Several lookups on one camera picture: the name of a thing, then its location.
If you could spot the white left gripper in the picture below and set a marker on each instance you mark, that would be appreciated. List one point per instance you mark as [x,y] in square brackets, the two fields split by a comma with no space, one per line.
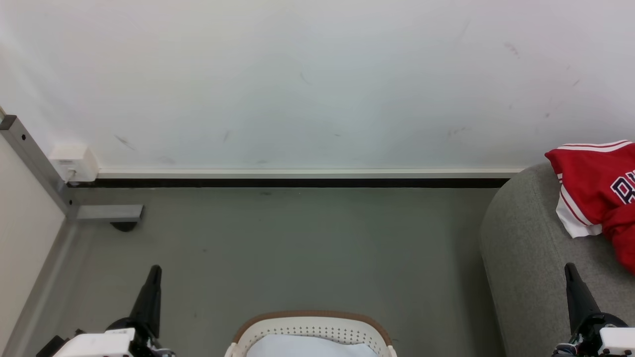
[99,344]

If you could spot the grey metal frame post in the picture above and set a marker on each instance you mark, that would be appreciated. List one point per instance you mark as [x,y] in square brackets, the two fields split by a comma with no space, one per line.
[34,158]

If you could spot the white black baseboard strip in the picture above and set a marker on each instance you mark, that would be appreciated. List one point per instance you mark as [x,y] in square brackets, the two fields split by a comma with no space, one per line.
[297,177]

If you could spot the pale blue clothing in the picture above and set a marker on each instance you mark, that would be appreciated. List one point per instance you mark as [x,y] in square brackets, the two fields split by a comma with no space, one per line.
[312,347]

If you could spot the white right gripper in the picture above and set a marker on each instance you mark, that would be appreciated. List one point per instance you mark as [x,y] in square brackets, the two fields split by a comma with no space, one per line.
[607,337]

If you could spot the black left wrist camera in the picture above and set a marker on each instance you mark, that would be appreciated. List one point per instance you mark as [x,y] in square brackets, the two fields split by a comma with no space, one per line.
[49,347]

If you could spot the white wall socket box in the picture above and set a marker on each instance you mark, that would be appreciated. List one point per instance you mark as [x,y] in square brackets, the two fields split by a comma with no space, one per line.
[74,162]

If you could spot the grey metal frame foot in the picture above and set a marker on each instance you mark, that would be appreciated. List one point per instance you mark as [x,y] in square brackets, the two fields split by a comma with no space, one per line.
[109,213]

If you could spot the grey fabric sofa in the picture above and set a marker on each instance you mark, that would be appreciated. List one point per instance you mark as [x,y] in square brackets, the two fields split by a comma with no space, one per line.
[536,277]

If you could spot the white laundry basket brown rim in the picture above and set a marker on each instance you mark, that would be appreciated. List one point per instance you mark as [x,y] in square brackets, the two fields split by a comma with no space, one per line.
[312,325]

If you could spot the red white sports jersey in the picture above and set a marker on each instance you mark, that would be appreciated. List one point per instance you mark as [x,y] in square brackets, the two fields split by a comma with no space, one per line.
[600,193]

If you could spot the black caster wheel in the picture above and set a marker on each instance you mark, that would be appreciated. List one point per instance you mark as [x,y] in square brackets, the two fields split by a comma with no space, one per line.
[124,226]

